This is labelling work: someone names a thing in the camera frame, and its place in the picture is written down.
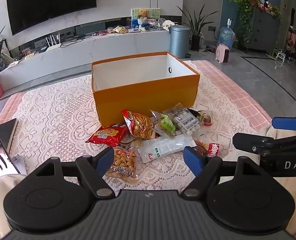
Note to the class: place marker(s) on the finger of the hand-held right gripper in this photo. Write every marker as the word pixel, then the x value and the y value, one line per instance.
pixel 285 123
pixel 250 140

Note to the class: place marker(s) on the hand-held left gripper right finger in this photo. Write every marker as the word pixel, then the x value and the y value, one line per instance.
pixel 191 160

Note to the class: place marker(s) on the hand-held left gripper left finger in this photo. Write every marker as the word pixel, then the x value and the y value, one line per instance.
pixel 105 160

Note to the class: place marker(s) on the red-label brown snack packet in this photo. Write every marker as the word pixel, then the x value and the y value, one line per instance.
pixel 211 150

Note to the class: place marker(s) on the long white snack packet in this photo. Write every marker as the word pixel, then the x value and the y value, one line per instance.
pixel 163 148

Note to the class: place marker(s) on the clear packet of white balls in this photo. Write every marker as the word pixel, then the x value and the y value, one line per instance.
pixel 185 121

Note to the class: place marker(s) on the orange cardboard box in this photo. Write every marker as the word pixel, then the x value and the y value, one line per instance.
pixel 143 90

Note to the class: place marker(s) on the clear packet of peanuts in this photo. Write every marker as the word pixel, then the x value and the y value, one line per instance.
pixel 122 165

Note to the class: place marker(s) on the red snack bag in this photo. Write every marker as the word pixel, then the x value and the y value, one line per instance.
pixel 106 135

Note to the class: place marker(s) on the person's beige pants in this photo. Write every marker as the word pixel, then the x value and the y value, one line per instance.
pixel 295 195

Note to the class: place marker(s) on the green-label clear snack packet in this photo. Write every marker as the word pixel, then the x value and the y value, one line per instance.
pixel 166 125

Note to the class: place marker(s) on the dark round snack packet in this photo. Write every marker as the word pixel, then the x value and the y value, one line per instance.
pixel 204 117

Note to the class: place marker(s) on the orange striped chips packet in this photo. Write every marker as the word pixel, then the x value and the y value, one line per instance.
pixel 138 125

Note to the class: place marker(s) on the white lace tablecloth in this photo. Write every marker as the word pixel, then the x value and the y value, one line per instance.
pixel 63 120

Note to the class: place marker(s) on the pink checked table cover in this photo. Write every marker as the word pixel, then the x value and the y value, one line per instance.
pixel 228 85

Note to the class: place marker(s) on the white step stool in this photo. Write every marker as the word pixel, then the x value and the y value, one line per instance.
pixel 279 57

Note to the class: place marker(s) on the pink space heater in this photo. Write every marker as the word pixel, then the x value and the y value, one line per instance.
pixel 223 53

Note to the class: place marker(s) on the grey storage cabinet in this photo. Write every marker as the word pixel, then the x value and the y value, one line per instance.
pixel 262 30

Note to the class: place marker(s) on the dark notebook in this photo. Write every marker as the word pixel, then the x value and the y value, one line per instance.
pixel 8 132

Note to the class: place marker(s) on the smartphone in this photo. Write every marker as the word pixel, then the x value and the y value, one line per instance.
pixel 0 155

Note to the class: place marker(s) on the blue water jug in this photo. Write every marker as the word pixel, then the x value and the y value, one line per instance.
pixel 226 36

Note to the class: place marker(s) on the white media console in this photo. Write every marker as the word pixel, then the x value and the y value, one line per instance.
pixel 100 47

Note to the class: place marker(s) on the grey pedal bin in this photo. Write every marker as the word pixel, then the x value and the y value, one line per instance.
pixel 179 41

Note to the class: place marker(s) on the trailing ivy plant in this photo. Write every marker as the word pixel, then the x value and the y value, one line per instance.
pixel 245 7

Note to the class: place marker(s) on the long-leaf potted plant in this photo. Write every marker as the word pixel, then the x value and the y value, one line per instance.
pixel 196 27

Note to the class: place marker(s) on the white router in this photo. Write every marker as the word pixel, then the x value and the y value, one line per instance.
pixel 53 45

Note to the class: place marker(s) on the teddy bear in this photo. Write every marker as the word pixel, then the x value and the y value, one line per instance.
pixel 143 14

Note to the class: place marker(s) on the green printed gift box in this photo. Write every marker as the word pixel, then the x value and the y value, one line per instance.
pixel 154 13

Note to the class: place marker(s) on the wall television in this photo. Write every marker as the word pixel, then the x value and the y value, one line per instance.
pixel 50 2

